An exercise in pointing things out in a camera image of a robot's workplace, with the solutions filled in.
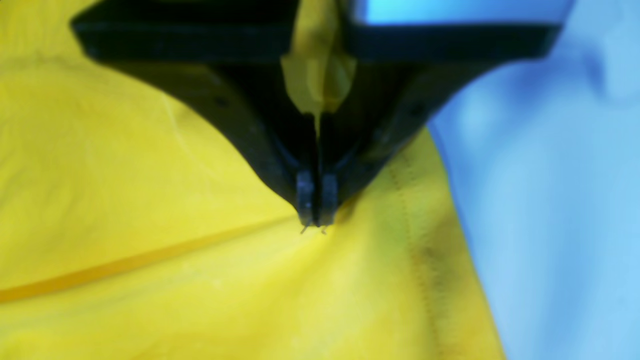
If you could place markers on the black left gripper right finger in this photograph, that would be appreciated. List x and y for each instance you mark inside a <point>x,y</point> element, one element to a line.
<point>411,57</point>

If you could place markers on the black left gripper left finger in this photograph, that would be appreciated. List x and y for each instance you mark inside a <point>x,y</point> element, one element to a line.
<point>222,59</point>

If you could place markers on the orange yellow t-shirt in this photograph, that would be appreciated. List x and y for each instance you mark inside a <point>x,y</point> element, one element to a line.
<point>132,230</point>

